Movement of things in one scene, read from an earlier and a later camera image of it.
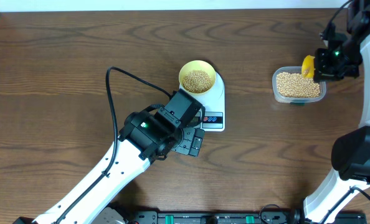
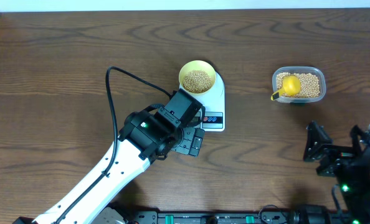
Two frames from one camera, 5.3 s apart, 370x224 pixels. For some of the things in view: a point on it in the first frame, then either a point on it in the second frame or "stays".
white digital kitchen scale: [213, 101] stays
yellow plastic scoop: [308, 67] to [291, 86]
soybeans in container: [293, 84] stays
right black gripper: [322, 72] to [339, 154]
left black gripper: [189, 145] stays
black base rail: [236, 217] stays
